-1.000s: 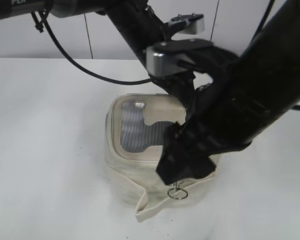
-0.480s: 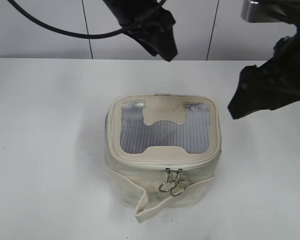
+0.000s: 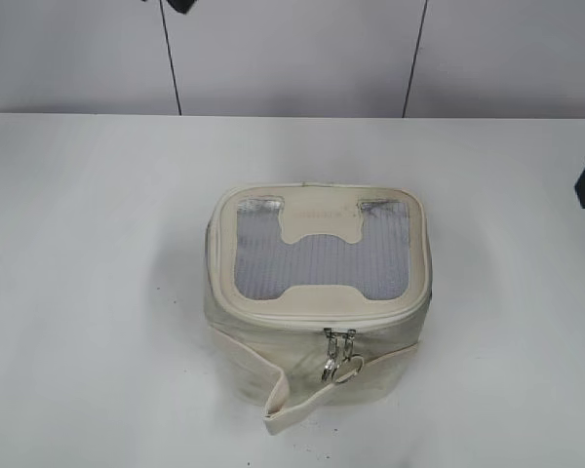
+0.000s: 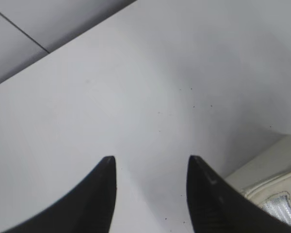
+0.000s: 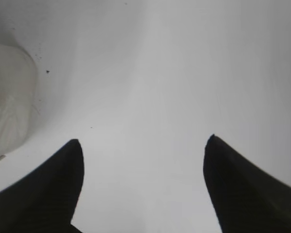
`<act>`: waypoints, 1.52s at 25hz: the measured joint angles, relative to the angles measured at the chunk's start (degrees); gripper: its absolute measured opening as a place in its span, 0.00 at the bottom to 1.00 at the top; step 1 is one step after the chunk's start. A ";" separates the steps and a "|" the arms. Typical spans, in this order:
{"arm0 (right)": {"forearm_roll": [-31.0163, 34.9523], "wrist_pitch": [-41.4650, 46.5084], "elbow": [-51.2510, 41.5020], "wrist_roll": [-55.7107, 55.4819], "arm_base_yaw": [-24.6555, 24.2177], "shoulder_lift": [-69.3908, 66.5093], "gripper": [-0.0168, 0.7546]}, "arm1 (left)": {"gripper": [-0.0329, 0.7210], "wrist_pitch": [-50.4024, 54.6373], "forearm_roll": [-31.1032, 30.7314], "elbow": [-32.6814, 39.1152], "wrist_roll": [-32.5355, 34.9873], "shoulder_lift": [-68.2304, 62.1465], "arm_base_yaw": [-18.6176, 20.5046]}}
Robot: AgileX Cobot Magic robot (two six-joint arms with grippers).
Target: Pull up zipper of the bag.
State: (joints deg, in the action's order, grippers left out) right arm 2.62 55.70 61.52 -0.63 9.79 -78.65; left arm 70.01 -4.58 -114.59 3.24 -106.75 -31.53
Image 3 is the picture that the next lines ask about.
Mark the cream canvas zipper bag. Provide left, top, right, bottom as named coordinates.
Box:
left=204, top=183, right=433, bottom=434

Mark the silver zipper pull ring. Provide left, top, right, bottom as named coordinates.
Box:
left=319, top=327, right=340, bottom=384
left=331, top=329, right=367, bottom=387

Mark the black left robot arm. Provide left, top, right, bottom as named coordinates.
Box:
left=157, top=0, right=197, bottom=16

